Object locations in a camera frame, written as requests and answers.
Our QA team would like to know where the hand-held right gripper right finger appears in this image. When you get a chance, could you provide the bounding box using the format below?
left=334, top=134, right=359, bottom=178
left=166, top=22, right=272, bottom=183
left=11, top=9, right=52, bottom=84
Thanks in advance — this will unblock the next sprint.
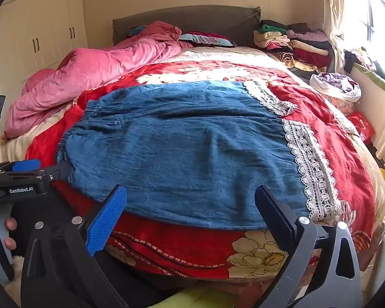
left=254, top=184, right=364, bottom=308

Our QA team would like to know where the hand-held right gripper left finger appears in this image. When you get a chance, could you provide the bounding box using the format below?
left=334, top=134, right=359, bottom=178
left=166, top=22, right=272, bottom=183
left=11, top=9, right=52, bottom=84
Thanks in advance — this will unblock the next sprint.
left=20, top=184, right=130, bottom=308

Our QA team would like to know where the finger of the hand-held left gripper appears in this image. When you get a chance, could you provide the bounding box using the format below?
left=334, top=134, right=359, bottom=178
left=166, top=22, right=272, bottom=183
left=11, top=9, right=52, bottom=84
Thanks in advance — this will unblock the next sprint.
left=12, top=159, right=42, bottom=172
left=0, top=160, right=72, bottom=185

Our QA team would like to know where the blue denim pants lace trim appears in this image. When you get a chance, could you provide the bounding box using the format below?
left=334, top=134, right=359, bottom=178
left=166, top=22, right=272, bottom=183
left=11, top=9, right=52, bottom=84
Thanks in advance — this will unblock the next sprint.
left=56, top=80, right=344, bottom=232

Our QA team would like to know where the person's left hand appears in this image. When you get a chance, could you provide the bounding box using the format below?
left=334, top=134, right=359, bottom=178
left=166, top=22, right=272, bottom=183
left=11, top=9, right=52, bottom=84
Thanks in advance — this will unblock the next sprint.
left=3, top=217, right=18, bottom=251

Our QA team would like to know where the cream bed sheet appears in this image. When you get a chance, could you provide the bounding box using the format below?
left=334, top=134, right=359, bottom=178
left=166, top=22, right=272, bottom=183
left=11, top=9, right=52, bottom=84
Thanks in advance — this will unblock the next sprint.
left=0, top=103, right=79, bottom=165

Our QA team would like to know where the red floral blanket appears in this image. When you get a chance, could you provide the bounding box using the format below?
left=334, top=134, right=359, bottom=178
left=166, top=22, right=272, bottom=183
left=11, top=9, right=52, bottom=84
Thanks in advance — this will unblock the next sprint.
left=26, top=46, right=385, bottom=278

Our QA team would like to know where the pink duvet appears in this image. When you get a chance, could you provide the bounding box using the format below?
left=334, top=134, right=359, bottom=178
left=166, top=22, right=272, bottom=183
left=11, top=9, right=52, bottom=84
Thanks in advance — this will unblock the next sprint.
left=5, top=21, right=193, bottom=140

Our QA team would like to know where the yellow-green cloth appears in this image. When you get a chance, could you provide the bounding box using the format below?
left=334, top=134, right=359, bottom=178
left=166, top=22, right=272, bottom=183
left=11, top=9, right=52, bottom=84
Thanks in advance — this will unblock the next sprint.
left=154, top=284, right=241, bottom=308

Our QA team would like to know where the red packet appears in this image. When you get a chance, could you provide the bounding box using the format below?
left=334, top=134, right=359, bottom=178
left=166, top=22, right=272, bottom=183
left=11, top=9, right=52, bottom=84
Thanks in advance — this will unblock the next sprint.
left=348, top=111, right=376, bottom=143

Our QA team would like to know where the white bag of clothes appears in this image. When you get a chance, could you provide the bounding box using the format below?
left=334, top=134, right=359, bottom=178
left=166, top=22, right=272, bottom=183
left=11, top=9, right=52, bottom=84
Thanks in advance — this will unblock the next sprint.
left=310, top=72, right=362, bottom=103

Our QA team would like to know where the cream wardrobe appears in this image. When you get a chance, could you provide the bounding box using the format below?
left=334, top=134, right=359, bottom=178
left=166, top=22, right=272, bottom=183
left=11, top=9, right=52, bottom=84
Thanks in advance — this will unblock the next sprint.
left=0, top=0, right=89, bottom=103

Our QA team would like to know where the pile of folded clothes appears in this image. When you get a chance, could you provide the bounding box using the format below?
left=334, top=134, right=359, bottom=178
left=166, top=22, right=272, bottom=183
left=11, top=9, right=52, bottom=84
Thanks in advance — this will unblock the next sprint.
left=253, top=19, right=336, bottom=73

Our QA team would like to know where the heap of small clothes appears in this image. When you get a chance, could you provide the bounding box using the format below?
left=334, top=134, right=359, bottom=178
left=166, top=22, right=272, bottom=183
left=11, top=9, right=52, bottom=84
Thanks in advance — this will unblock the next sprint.
left=343, top=47, right=385, bottom=94

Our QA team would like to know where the teal cloth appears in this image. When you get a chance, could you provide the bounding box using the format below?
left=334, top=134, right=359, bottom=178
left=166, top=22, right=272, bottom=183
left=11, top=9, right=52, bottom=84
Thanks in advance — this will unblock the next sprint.
left=127, top=25, right=150, bottom=38

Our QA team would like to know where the colourful patterned pillow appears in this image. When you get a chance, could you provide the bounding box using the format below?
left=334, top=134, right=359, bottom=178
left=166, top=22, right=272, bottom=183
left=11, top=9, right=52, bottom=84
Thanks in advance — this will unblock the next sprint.
left=179, top=31, right=238, bottom=48

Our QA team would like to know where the grey bed headboard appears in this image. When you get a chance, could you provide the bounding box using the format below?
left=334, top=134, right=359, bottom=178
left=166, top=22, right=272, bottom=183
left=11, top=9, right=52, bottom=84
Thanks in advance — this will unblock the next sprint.
left=112, top=5, right=262, bottom=47

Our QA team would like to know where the cream curtain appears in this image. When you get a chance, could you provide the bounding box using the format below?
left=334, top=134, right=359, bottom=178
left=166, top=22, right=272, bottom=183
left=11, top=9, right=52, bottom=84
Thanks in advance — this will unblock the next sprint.
left=321, top=0, right=377, bottom=71

